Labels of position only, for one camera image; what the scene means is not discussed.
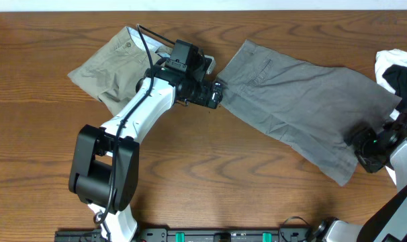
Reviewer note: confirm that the white garment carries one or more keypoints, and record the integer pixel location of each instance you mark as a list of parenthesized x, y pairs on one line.
[(391, 64)]

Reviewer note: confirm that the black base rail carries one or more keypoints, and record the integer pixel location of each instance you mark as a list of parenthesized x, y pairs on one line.
[(286, 232)]

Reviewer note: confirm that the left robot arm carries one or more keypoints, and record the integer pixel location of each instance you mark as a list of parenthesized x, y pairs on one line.
[(104, 172)]

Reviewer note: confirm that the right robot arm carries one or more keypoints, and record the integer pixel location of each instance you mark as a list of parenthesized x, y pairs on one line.
[(389, 223)]

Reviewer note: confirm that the grey shorts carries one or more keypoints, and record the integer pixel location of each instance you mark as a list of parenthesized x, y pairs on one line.
[(308, 107)]

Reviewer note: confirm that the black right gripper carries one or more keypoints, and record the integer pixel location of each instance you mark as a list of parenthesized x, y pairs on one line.
[(358, 138)]

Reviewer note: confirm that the black garment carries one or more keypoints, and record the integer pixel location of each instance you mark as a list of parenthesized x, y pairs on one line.
[(396, 77)]

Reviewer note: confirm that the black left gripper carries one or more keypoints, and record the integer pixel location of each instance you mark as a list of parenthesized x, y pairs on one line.
[(203, 98)]

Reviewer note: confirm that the folded khaki shorts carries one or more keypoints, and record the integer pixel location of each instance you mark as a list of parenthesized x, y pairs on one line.
[(112, 73)]

